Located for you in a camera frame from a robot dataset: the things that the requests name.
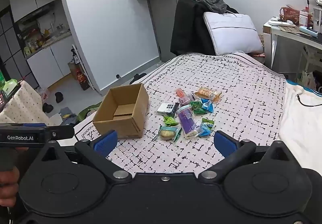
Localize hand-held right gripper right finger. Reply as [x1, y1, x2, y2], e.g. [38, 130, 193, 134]
[197, 130, 293, 185]

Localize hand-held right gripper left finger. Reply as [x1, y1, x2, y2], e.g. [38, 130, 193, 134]
[33, 130, 132, 185]

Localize small blue snack packet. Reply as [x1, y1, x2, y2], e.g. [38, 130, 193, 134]
[197, 124, 212, 137]

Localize brown cardboard box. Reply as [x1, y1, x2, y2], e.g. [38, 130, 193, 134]
[92, 83, 149, 139]

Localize blue triangular snack packet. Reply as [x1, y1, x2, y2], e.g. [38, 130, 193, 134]
[200, 98, 214, 113]

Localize long purple snack packet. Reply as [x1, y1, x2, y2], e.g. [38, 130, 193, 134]
[176, 105, 198, 140]

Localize large green snack packet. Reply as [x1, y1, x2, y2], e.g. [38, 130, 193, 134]
[190, 100, 207, 115]

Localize teal cake packet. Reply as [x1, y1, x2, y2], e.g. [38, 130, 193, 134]
[156, 125, 182, 142]

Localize small green snack packet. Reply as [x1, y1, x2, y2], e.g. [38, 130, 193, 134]
[163, 115, 177, 126]

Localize black and white packet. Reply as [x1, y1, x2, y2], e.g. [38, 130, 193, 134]
[157, 103, 181, 117]

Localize person's left hand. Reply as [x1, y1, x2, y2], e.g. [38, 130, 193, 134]
[0, 166, 20, 207]

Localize printed blanket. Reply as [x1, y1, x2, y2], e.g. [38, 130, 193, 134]
[74, 53, 287, 173]

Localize dotted beige cloth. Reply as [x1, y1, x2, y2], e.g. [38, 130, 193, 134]
[0, 80, 52, 127]

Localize green cloth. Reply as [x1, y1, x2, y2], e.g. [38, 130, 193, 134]
[77, 104, 103, 123]

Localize green box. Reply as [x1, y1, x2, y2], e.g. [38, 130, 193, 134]
[0, 78, 21, 100]

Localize orange cracker packet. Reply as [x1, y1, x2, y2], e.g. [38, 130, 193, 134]
[195, 86, 222, 103]

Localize small pink purple packet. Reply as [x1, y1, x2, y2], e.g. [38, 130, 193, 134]
[179, 96, 193, 107]

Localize red brown carton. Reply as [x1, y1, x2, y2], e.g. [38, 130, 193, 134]
[67, 61, 90, 91]

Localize white kitchen base cabinet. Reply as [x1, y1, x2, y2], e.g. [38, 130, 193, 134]
[26, 37, 76, 89]

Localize black slippers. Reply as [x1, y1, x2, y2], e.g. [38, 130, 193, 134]
[129, 73, 148, 85]

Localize white cloth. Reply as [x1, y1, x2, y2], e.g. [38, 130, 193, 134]
[278, 80, 322, 174]

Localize white pillow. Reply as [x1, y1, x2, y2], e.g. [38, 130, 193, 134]
[203, 11, 264, 55]

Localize white desk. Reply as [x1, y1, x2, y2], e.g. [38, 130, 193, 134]
[263, 21, 322, 74]

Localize white flat device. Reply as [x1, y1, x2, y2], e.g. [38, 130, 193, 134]
[267, 19, 293, 26]

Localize light blue case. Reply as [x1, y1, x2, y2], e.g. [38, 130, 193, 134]
[299, 25, 319, 38]

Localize red plastic basket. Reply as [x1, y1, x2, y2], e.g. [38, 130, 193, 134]
[280, 7, 301, 25]

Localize grey hoodie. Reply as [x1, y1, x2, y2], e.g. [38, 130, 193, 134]
[189, 0, 228, 14]

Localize black cable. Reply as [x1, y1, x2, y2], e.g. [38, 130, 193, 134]
[297, 93, 322, 108]

